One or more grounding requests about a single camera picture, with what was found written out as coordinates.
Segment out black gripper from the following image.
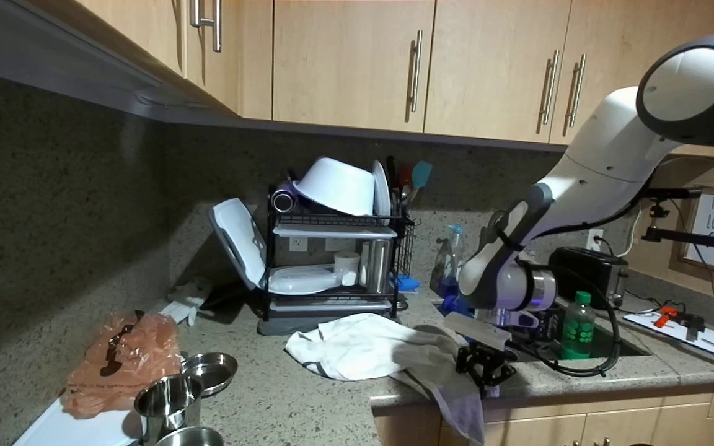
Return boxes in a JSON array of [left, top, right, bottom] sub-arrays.
[[453, 340, 520, 392]]

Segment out white grey towel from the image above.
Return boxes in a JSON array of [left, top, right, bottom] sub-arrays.
[[282, 310, 491, 446]]

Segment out clear bottle light blue cap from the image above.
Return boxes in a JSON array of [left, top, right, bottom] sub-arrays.
[[429, 223, 469, 299]]

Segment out green plastic bottle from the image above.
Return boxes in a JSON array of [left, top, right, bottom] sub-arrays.
[[558, 286, 597, 362]]

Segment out tall steel cup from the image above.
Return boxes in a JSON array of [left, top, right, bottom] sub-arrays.
[[359, 237, 395, 294]]

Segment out black toaster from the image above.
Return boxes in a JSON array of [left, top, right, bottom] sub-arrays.
[[545, 246, 632, 314]]

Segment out black utensil holder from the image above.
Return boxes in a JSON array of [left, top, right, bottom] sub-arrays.
[[389, 205, 416, 279]]

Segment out kitchen sink basin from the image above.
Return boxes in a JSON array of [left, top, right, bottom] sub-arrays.
[[501, 311, 655, 368]]

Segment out grey drying mat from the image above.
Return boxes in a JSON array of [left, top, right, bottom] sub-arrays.
[[255, 304, 402, 340]]

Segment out white shallow dish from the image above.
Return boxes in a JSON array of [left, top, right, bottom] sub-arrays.
[[265, 262, 345, 299]]

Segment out orange hand tool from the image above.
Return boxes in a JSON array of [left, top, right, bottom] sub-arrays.
[[653, 303, 684, 330]]

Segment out white dinner plate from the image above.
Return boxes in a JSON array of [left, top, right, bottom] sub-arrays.
[[370, 158, 395, 220]]

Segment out teal spatula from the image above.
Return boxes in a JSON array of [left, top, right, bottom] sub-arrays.
[[406, 158, 436, 202]]

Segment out black kitchen utensil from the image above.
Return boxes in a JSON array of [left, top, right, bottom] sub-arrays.
[[381, 154, 402, 200]]

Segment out black hand tool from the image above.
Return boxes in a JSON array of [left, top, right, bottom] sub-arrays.
[[677, 310, 710, 342]]

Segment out white paper sheet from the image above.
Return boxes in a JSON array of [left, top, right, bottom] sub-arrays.
[[622, 304, 714, 372]]

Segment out large white bowl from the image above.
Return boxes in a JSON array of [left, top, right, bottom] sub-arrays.
[[291, 155, 379, 220]]

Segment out steel tumbler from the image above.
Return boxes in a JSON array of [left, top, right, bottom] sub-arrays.
[[267, 180, 304, 216]]

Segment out small steel bowl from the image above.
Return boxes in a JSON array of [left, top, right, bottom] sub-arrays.
[[182, 350, 242, 400], [152, 424, 229, 446]]

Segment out white paper scrap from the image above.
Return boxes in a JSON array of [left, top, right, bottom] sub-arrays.
[[157, 296, 203, 330]]

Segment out steel measuring cup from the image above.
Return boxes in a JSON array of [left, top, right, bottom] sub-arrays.
[[131, 373, 206, 446]]

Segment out white flat board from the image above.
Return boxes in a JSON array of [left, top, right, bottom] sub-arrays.
[[9, 394, 146, 446]]

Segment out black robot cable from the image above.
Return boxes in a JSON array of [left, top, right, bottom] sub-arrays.
[[529, 233, 627, 381]]

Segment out white wall outlet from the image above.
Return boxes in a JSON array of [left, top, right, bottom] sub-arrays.
[[582, 226, 610, 255]]

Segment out black wire dish rack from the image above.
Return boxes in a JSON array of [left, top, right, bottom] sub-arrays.
[[255, 154, 416, 337]]

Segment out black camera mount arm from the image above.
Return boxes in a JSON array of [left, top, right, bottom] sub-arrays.
[[639, 200, 714, 258]]

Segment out black stereo camera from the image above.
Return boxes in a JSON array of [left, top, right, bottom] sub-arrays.
[[622, 186, 705, 205]]

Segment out wooden wall cabinet door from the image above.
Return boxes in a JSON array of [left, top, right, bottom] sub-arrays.
[[178, 0, 249, 119], [72, 0, 185, 80], [547, 0, 714, 163], [270, 0, 439, 137], [422, 0, 575, 144]]

